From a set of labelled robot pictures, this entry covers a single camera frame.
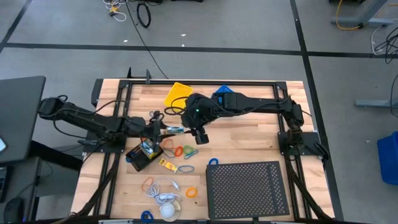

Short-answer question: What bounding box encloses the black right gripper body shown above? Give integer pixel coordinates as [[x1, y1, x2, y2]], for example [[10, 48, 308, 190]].
[[194, 126, 210, 146]]

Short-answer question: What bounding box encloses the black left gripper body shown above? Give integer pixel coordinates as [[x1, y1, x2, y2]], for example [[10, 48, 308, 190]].
[[144, 119, 162, 153]]

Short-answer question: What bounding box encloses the pale orange rubber band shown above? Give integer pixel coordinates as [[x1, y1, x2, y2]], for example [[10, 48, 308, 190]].
[[164, 138, 181, 150]]

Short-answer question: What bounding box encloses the blue rubber band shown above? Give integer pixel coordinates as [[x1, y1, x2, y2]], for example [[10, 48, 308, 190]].
[[183, 149, 200, 161], [177, 164, 196, 174]]

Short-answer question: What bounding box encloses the small yellow crayon pack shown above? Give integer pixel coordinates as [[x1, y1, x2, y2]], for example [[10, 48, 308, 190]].
[[158, 158, 178, 173]]

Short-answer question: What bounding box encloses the yellow plastic basket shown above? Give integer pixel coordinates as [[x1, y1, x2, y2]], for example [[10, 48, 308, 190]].
[[164, 82, 194, 110]]

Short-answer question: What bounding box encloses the yellow-orange coil wristband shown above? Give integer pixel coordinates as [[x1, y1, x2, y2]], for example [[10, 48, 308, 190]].
[[185, 186, 199, 199]]

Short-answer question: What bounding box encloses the dark grey desk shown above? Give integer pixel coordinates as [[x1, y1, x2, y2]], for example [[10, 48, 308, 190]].
[[0, 75, 83, 223]]

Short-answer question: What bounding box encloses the grey metal desk foot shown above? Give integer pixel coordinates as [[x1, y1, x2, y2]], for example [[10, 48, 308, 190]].
[[355, 98, 398, 110]]

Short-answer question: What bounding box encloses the grey metal desk base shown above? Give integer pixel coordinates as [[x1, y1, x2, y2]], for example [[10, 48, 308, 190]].
[[331, 0, 396, 29]]

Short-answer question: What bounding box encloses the blue plastic basket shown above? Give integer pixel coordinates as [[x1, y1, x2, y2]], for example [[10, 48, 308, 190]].
[[212, 84, 234, 105]]

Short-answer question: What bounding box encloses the white USB charger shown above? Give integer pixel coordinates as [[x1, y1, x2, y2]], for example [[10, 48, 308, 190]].
[[157, 192, 175, 202]]

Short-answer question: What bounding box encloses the black perforated metal shelf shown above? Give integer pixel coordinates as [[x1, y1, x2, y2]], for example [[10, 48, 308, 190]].
[[205, 160, 290, 220]]

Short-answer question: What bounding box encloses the black power box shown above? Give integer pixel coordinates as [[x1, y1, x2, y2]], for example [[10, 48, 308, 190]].
[[91, 78, 104, 107]]

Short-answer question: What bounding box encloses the white round puck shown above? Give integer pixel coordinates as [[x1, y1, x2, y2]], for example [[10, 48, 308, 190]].
[[159, 198, 183, 222]]

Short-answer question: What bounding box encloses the silver aluminium bar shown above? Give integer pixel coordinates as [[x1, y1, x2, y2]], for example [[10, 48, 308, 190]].
[[98, 219, 134, 224]]

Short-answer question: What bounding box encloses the black keyboard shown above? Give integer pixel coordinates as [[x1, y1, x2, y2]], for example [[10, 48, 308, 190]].
[[0, 166, 11, 203]]

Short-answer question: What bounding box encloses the large blue bin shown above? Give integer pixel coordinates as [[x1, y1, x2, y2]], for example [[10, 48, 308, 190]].
[[377, 131, 398, 187]]

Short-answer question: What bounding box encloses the black aluminium rig frame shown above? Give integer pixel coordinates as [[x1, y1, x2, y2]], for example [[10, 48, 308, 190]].
[[73, 67, 336, 223]]

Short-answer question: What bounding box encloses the long black floor cable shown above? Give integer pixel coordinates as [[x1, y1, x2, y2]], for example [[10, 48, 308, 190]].
[[124, 0, 169, 80]]

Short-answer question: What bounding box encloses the black cable coil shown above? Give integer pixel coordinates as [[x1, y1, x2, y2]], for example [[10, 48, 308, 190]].
[[136, 1, 152, 29]]

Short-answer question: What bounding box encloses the white cable bundle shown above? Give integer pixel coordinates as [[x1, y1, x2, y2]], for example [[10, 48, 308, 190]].
[[102, 0, 127, 22]]

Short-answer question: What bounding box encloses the yellow floor cable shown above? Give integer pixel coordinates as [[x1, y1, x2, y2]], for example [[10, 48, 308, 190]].
[[335, 0, 363, 31]]

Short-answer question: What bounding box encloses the white floor cable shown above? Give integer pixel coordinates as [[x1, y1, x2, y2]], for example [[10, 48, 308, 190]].
[[371, 24, 386, 56]]

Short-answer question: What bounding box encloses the black cable tangle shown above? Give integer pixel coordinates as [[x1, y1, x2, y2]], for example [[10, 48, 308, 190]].
[[373, 26, 398, 65]]

